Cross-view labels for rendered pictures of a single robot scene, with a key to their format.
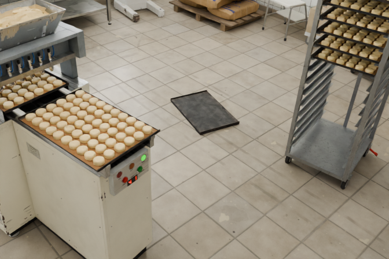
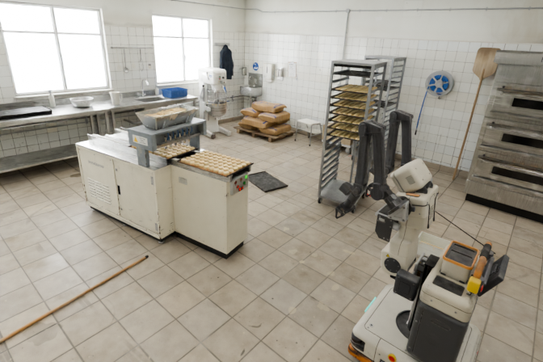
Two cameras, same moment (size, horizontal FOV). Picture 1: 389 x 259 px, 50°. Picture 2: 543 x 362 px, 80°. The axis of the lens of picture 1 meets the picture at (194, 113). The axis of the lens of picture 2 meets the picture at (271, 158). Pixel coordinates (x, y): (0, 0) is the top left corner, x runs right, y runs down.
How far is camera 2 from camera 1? 1.26 m
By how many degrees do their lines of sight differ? 14
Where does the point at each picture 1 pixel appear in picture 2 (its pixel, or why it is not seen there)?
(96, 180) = (224, 184)
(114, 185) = (233, 188)
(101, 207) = (225, 202)
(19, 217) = (166, 228)
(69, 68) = (195, 143)
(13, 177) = (166, 200)
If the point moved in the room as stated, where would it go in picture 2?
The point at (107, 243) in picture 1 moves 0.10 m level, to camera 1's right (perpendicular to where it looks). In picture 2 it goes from (227, 227) to (237, 227)
